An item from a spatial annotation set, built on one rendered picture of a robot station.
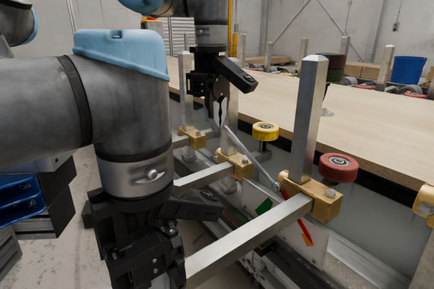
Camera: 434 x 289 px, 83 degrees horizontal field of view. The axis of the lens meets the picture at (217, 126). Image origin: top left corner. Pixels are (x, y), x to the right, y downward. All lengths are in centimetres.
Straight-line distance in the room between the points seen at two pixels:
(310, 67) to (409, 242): 49
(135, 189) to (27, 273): 157
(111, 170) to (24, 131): 8
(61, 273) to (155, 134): 151
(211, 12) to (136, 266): 46
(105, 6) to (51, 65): 813
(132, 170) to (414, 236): 67
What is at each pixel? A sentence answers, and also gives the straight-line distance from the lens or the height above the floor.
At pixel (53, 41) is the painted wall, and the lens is 817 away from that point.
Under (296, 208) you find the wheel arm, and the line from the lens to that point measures 52.
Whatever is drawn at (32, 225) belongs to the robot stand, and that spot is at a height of 77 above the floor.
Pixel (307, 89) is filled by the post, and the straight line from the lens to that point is 50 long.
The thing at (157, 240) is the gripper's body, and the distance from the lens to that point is 31.
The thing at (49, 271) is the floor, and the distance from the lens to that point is 174.
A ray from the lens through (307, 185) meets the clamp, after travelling 58.
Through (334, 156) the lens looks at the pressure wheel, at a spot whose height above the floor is 91.
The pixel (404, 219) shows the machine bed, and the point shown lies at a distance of 76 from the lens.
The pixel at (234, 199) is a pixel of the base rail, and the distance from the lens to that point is 78.
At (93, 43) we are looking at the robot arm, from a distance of 21.
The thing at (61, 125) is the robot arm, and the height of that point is 112.
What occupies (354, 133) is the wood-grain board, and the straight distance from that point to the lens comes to 83.
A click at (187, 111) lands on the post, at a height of 91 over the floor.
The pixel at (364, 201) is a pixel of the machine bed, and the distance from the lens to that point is 78.
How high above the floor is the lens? 118
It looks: 21 degrees down
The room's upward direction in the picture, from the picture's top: straight up
